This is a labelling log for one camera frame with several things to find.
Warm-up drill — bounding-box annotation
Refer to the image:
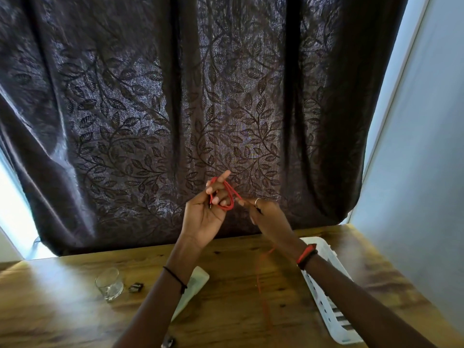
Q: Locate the person's left hand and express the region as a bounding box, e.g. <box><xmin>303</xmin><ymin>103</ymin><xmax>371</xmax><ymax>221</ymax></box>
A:
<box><xmin>179</xmin><ymin>170</ymin><xmax>236</xmax><ymax>250</ymax></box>

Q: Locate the person's right hand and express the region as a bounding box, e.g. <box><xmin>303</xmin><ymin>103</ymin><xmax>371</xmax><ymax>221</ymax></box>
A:
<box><xmin>235</xmin><ymin>197</ymin><xmax>309</xmax><ymax>265</ymax></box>

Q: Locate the red multi-head cable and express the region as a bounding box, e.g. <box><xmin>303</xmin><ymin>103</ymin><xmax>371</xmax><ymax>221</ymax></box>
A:
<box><xmin>208</xmin><ymin>176</ymin><xmax>278</xmax><ymax>332</ymax></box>

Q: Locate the white plastic slotted basket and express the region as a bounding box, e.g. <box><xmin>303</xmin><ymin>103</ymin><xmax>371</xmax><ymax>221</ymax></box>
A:
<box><xmin>299</xmin><ymin>236</ymin><xmax>365</xmax><ymax>346</ymax></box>

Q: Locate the person's left forearm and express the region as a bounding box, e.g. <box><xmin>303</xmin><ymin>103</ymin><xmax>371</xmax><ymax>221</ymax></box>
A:
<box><xmin>112</xmin><ymin>235</ymin><xmax>203</xmax><ymax>348</ymax></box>

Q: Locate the person's right forearm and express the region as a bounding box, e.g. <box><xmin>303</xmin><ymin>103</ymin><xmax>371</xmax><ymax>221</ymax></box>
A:
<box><xmin>301</xmin><ymin>249</ymin><xmax>439</xmax><ymax>348</ymax></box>

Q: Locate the red wristband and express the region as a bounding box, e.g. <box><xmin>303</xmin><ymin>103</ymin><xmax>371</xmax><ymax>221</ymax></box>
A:
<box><xmin>296</xmin><ymin>244</ymin><xmax>317</xmax><ymax>265</ymax></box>

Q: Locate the black thread wristband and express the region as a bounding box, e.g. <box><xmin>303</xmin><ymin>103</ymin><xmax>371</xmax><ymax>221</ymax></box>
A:
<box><xmin>162</xmin><ymin>266</ymin><xmax>188</xmax><ymax>295</ymax></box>

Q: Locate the pale green plastic case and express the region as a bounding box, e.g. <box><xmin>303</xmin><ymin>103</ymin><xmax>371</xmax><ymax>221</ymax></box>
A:
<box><xmin>170</xmin><ymin>266</ymin><xmax>211</xmax><ymax>322</ymax></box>

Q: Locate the brown leaf-patterned curtain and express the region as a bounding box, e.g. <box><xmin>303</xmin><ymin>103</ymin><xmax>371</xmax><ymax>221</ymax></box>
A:
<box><xmin>0</xmin><ymin>0</ymin><xmax>410</xmax><ymax>257</ymax></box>

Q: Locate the clear drinking glass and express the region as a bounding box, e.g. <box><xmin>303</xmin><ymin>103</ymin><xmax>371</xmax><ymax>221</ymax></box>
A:
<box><xmin>95</xmin><ymin>267</ymin><xmax>125</xmax><ymax>303</ymax></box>

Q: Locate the black beaded bracelet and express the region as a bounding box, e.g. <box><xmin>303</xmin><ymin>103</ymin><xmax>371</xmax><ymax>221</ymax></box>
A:
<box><xmin>299</xmin><ymin>248</ymin><xmax>319</xmax><ymax>271</ymax></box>

